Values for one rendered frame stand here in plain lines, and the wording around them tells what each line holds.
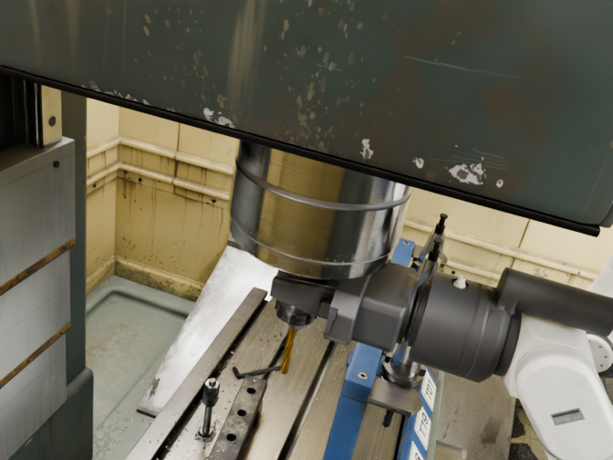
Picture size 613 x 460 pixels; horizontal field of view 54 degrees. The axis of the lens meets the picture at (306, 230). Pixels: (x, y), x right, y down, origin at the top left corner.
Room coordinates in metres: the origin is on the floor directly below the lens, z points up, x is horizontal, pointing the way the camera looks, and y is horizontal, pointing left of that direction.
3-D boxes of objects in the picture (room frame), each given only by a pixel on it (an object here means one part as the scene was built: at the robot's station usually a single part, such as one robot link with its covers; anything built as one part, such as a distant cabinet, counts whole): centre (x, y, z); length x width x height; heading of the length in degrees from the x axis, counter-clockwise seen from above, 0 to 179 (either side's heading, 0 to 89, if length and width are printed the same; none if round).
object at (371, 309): (0.48, -0.10, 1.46); 0.13 x 0.12 x 0.10; 168
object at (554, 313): (0.46, -0.22, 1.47); 0.11 x 0.11 x 0.11; 78
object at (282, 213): (0.50, -0.01, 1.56); 0.16 x 0.16 x 0.12
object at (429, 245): (1.01, -0.24, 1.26); 0.04 x 0.04 x 0.07
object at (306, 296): (0.46, -0.01, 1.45); 0.06 x 0.02 x 0.03; 78
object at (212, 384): (0.79, 0.11, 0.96); 0.03 x 0.03 x 0.13
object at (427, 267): (0.90, -0.22, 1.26); 0.04 x 0.04 x 0.07
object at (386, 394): (0.63, -0.16, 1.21); 0.07 x 0.05 x 0.01; 78
